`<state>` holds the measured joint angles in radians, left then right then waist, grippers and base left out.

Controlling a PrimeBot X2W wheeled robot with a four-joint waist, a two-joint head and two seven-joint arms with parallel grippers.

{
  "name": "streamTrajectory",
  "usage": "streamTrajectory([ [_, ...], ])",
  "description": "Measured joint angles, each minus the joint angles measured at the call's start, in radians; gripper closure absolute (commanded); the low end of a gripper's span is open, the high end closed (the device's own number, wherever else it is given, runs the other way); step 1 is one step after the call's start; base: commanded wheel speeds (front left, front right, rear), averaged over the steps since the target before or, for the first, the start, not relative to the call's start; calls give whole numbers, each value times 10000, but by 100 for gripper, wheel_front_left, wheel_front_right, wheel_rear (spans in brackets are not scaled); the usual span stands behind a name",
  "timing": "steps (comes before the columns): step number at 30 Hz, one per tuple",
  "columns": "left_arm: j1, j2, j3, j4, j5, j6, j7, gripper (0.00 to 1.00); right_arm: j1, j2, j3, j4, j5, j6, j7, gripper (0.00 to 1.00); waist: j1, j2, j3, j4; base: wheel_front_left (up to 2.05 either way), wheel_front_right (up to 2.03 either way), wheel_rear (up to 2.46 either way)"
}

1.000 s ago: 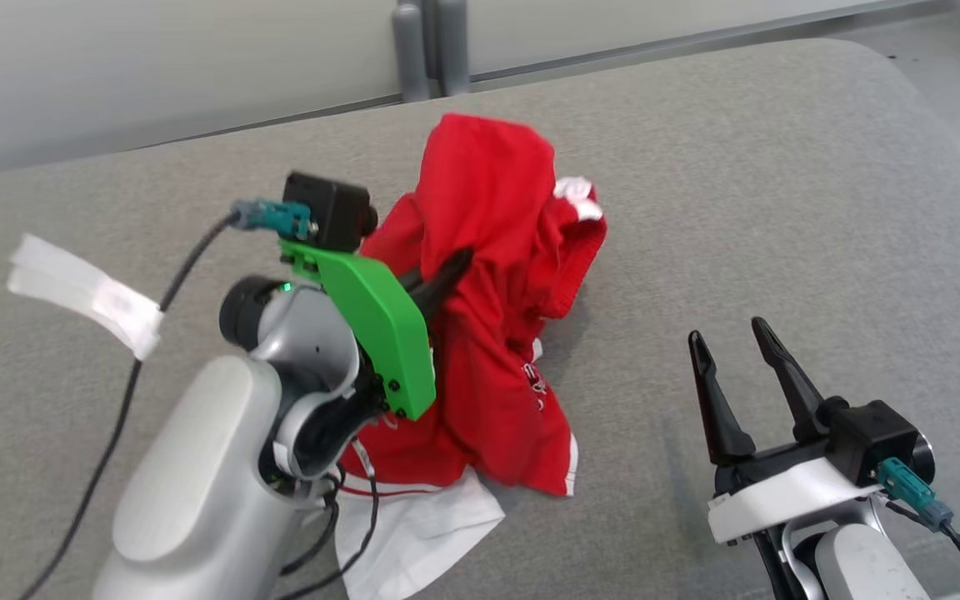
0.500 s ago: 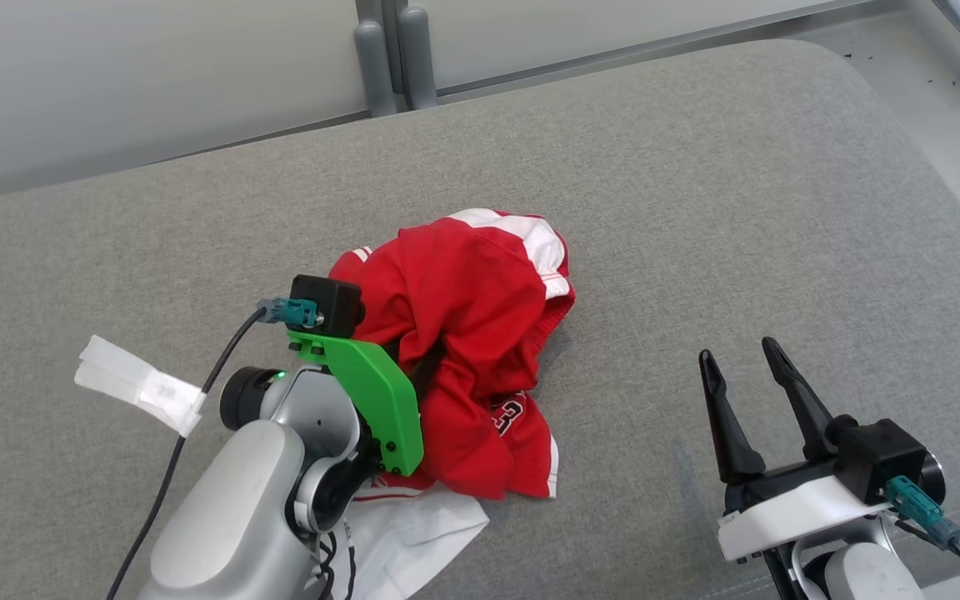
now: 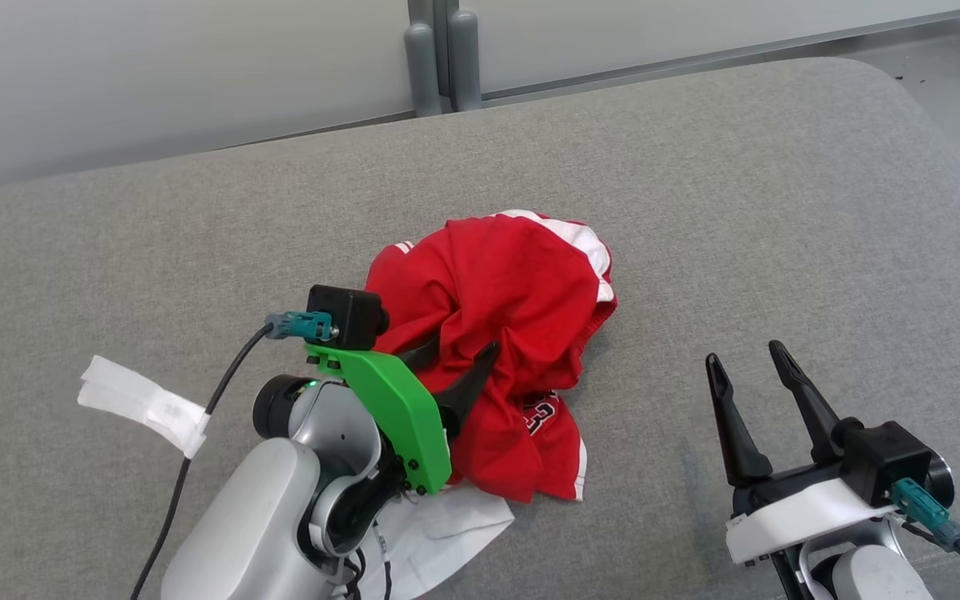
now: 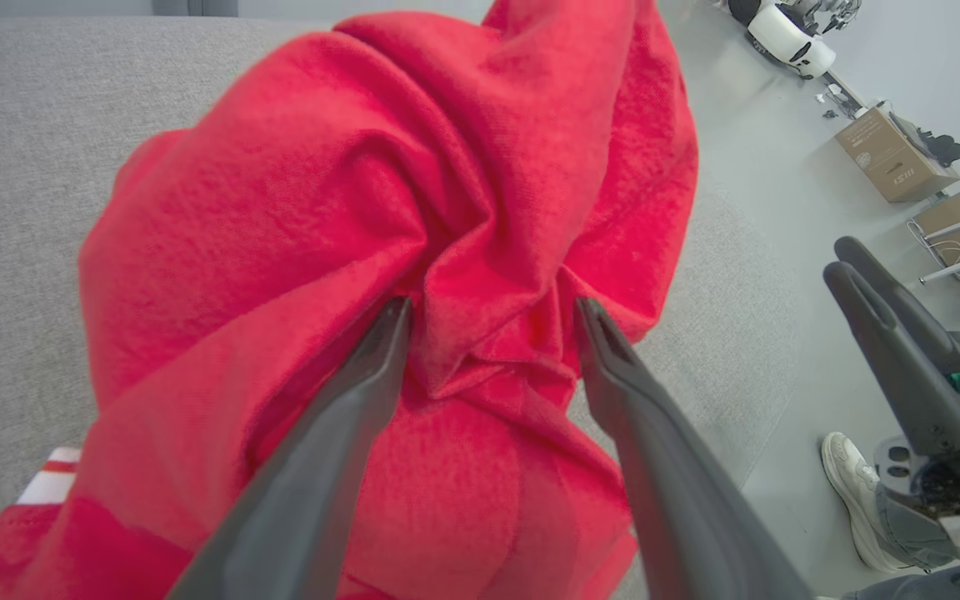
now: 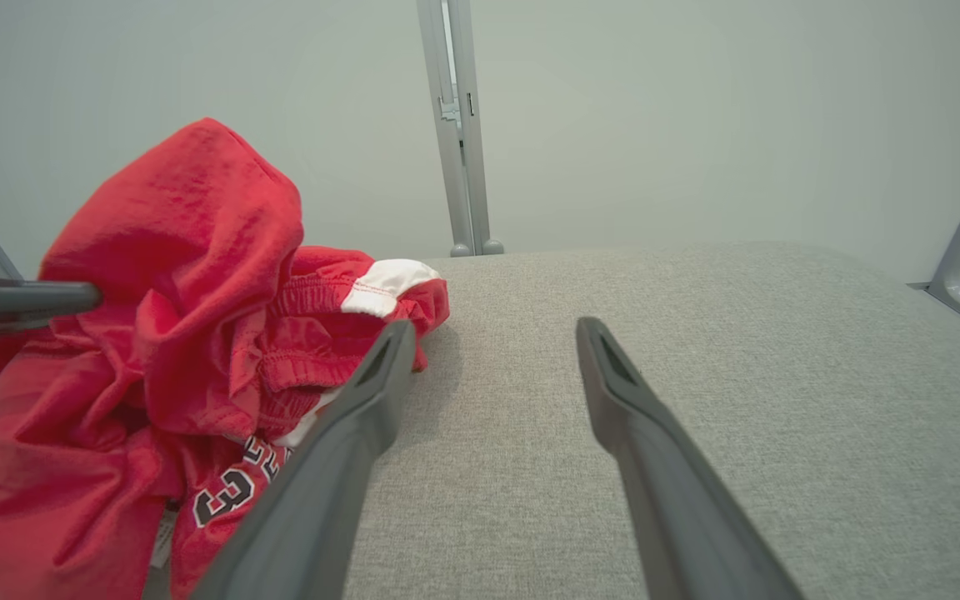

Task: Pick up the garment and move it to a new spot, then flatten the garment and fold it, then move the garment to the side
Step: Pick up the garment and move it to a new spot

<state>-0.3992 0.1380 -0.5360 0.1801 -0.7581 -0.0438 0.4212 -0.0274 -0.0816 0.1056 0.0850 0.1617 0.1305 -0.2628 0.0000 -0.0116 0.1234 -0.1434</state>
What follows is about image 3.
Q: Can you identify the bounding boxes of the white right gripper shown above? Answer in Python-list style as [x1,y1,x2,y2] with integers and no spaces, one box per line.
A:
[705,340,898,566]

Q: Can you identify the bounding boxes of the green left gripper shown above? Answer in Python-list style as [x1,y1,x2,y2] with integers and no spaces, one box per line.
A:
[305,333,501,494]

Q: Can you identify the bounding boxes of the red jersey white sleeves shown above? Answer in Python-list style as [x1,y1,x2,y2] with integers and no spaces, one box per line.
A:
[355,367,591,600]

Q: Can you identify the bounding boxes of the red shorts white stripe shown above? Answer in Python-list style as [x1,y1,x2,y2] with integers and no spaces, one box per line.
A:
[363,210,618,401]

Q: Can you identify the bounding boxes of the grey fabric sofa cushion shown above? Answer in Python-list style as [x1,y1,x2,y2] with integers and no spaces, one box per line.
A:
[0,57,960,600]

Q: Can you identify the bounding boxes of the white tape label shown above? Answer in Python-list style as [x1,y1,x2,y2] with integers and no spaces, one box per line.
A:
[77,355,210,459]

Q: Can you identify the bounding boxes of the left camera cable teal connector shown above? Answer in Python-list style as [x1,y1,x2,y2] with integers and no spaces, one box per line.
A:
[130,310,339,600]

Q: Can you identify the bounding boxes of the camera cable teal connector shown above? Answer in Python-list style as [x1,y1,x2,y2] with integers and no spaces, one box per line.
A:
[892,477,960,600]
[130,310,339,600]

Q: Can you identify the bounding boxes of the right camera cable teal connector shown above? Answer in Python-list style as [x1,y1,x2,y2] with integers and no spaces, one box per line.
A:
[892,477,960,600]

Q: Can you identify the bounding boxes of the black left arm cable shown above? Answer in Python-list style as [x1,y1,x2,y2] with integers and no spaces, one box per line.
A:
[338,533,393,600]

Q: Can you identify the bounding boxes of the tall grey partition post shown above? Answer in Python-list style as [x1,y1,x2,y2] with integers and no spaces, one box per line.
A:
[447,8,483,113]

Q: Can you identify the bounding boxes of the grey partition frame upright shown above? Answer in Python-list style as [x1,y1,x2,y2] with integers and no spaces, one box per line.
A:
[407,0,460,93]

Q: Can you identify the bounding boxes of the grey partition base rail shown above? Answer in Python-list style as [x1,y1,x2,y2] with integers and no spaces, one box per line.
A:
[222,0,960,153]

